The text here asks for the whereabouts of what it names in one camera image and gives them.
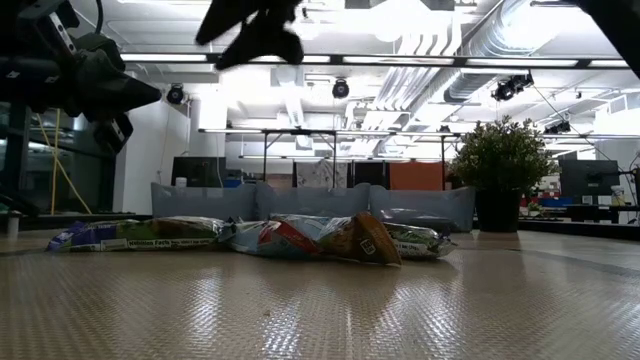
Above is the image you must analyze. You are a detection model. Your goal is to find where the yellow power cord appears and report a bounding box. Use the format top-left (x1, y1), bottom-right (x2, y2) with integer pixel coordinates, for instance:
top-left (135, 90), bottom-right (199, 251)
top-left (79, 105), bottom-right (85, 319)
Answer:
top-left (28, 93), bottom-right (93, 217)

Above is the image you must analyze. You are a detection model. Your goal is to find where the translucent grey plastic bin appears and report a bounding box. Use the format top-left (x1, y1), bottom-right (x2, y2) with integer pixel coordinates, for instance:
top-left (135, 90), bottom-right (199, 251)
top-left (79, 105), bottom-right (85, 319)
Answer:
top-left (368, 184), bottom-right (477, 234)
top-left (150, 181), bottom-right (260, 222)
top-left (253, 181), bottom-right (372, 221)

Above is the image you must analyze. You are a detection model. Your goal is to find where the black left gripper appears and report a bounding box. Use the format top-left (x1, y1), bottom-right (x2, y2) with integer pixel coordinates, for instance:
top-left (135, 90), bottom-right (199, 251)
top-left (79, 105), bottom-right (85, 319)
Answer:
top-left (0, 0), bottom-right (164, 156)

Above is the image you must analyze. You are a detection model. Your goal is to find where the green and purple granola bar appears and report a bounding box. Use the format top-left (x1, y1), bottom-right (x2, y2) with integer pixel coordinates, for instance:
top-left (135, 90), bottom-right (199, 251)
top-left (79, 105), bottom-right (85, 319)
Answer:
top-left (159, 215), bottom-right (229, 225)
top-left (383, 221), bottom-right (459, 261)
top-left (46, 217), bottom-right (227, 254)

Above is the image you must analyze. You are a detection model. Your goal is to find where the white patterned board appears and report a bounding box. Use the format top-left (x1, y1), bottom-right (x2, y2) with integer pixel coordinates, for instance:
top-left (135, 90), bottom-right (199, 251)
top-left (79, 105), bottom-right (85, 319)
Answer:
top-left (293, 158), bottom-right (350, 190)

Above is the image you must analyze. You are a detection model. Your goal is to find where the green plant in black pot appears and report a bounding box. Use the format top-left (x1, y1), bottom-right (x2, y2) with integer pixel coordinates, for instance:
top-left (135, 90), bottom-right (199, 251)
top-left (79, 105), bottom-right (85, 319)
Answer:
top-left (448, 114), bottom-right (559, 234)

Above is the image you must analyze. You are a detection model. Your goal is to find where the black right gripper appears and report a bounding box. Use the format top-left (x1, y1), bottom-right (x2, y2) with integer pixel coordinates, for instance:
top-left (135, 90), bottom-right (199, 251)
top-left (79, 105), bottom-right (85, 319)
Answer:
top-left (194, 0), bottom-right (306, 72)

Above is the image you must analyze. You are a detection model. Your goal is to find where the white post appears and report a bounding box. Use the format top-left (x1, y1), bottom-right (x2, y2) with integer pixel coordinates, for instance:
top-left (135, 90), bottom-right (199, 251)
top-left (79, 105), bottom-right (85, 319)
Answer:
top-left (4, 208), bottom-right (22, 240)

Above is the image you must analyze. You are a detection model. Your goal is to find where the orange panel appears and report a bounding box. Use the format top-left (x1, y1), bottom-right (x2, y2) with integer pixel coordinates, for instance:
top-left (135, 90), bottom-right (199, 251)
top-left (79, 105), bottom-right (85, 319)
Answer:
top-left (388, 161), bottom-right (445, 192)

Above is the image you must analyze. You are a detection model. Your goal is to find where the black overhead beam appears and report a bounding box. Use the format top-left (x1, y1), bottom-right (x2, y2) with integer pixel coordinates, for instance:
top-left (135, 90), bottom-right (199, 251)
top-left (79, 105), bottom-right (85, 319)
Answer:
top-left (118, 51), bottom-right (632, 70)

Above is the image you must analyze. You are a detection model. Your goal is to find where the black monitor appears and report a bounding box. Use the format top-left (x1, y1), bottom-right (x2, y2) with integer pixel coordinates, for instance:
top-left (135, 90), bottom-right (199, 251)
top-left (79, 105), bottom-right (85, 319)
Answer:
top-left (558, 158), bottom-right (621, 205)

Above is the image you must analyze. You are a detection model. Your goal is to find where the blue and red granola bar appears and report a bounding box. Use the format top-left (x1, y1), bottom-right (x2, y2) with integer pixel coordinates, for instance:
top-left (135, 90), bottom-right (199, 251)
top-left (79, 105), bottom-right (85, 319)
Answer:
top-left (227, 218), bottom-right (324, 260)

